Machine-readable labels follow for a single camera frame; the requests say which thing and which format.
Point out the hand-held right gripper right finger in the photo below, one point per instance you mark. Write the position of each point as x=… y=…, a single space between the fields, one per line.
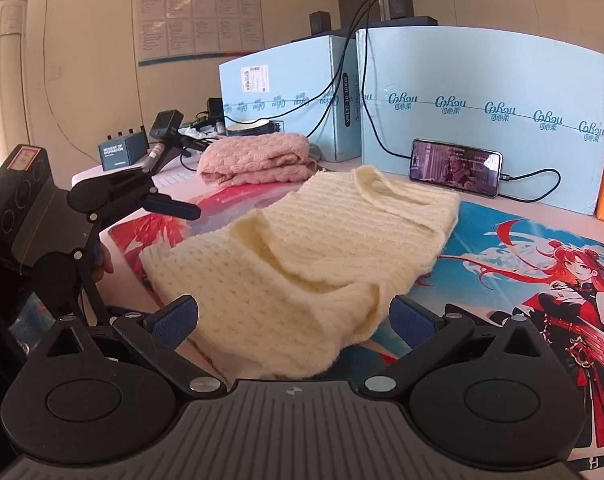
x=405 y=319

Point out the pink knit sweater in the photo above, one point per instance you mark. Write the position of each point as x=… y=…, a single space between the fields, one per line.
x=254 y=160

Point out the wall poster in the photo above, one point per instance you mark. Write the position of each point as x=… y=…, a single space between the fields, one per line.
x=197 y=10

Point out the printed desk mat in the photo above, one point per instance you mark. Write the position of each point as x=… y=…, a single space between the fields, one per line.
x=521 y=280

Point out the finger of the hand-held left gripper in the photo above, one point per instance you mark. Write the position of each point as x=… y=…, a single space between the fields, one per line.
x=169 y=206
x=62 y=275

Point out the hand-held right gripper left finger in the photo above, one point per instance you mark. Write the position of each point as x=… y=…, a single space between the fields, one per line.
x=176 y=321

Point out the black smartphone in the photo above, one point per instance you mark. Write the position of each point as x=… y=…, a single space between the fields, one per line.
x=454 y=167

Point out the light blue box with label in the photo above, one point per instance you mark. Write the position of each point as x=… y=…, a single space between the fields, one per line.
x=282 y=90

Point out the person's left hand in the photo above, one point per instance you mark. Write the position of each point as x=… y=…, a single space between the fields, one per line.
x=104 y=262

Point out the black device on stand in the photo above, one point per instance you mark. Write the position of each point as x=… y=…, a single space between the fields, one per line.
x=164 y=127

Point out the large light blue cardboard box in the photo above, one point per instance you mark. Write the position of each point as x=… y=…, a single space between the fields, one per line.
x=486 y=110

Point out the black power adapter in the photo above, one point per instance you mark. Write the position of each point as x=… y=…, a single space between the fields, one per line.
x=395 y=0

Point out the cream knit sweater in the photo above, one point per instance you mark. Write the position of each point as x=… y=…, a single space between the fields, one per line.
x=322 y=260

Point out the small black cube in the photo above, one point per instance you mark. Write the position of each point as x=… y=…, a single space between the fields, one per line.
x=321 y=23

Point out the small dark blue box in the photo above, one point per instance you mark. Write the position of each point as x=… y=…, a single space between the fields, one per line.
x=123 y=150

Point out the dark round bowl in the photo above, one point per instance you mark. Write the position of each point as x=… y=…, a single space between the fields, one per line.
x=249 y=127

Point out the white standing air conditioner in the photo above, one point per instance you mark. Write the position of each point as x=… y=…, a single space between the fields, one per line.
x=4 y=75

